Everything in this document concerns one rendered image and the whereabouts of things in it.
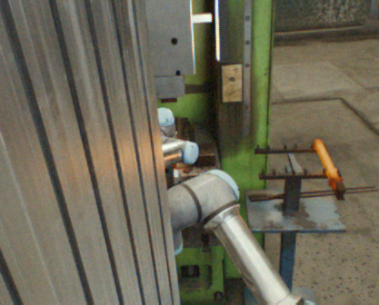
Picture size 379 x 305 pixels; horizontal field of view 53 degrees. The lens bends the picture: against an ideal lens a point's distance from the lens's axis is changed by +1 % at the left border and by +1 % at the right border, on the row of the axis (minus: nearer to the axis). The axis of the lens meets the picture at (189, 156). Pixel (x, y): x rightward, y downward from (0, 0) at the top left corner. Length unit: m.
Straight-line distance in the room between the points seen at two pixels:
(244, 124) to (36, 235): 1.66
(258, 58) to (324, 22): 6.38
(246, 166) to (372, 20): 6.73
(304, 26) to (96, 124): 7.76
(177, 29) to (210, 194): 0.77
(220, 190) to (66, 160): 0.78
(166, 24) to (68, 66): 1.29
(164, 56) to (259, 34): 0.43
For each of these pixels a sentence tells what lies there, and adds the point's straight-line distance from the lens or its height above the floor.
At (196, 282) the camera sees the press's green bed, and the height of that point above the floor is 0.16.
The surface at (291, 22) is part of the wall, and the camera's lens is 7.93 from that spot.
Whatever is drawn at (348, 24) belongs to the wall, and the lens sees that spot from 8.31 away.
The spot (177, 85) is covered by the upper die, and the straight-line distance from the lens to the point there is 1.62.
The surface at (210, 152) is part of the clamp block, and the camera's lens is 1.78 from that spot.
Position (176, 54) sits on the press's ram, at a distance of 1.59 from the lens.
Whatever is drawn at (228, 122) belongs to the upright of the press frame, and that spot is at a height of 1.08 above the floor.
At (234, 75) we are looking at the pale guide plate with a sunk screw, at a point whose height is 1.31.
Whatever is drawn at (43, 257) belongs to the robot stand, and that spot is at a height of 1.68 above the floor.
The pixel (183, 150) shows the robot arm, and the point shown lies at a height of 1.25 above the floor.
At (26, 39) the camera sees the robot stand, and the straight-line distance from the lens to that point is 0.24.
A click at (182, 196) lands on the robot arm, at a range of 0.99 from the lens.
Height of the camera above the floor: 1.85
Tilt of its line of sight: 30 degrees down
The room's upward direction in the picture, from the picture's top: 4 degrees counter-clockwise
